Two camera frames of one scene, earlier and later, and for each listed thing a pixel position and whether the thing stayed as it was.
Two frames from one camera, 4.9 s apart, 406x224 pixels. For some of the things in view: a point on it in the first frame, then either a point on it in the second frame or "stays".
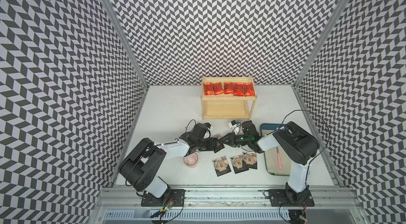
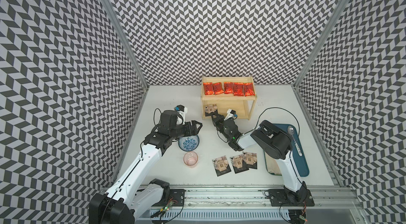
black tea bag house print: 221,166 stays
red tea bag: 228,87 stays
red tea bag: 217,88 stays
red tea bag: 248,89 stays
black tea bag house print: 218,136 -> 211,108
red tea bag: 238,89 stays
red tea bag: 208,87 stays
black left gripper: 213,144 -> 188,129
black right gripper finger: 228,139 -> 215,117
